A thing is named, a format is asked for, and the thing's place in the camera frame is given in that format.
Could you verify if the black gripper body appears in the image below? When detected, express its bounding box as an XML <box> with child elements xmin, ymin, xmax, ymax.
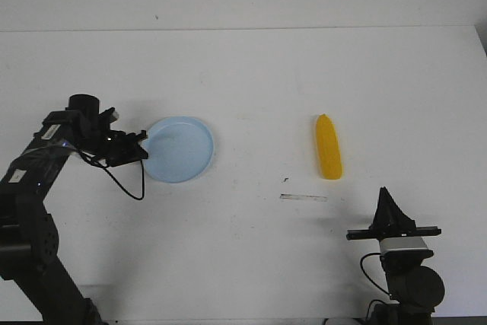
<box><xmin>97</xmin><ymin>130</ymin><xmax>148</xmax><ymax>167</ymax></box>
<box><xmin>346</xmin><ymin>226</ymin><xmax>442</xmax><ymax>241</ymax></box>

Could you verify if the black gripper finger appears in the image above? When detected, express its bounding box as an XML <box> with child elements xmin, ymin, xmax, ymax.
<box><xmin>132</xmin><ymin>130</ymin><xmax>148</xmax><ymax>141</ymax></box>
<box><xmin>384</xmin><ymin>188</ymin><xmax>415</xmax><ymax>228</ymax></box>
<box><xmin>369</xmin><ymin>186</ymin><xmax>389</xmax><ymax>231</ymax></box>

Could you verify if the light blue round plate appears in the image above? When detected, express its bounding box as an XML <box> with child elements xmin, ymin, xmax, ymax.
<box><xmin>142</xmin><ymin>116</ymin><xmax>215</xmax><ymax>183</ymax></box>

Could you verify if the yellow corn cob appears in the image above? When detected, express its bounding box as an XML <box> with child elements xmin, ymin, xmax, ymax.
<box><xmin>315</xmin><ymin>114</ymin><xmax>343</xmax><ymax>180</ymax></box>

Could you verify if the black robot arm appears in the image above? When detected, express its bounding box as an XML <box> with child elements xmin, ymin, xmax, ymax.
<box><xmin>346</xmin><ymin>186</ymin><xmax>445</xmax><ymax>324</ymax></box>
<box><xmin>1</xmin><ymin>94</ymin><xmax>148</xmax><ymax>324</ymax></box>

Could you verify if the clear tape strip horizontal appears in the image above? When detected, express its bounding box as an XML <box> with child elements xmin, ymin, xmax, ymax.
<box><xmin>279</xmin><ymin>193</ymin><xmax>328</xmax><ymax>202</ymax></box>

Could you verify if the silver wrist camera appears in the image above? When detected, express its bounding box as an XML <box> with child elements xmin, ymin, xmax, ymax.
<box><xmin>98</xmin><ymin>107</ymin><xmax>119</xmax><ymax>126</ymax></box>
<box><xmin>379</xmin><ymin>236</ymin><xmax>434</xmax><ymax>258</ymax></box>

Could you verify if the black camera cable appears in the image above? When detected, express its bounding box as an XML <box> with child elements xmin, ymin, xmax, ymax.
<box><xmin>78</xmin><ymin>149</ymin><xmax>146</xmax><ymax>201</ymax></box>
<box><xmin>359</xmin><ymin>251</ymin><xmax>393</xmax><ymax>301</ymax></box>

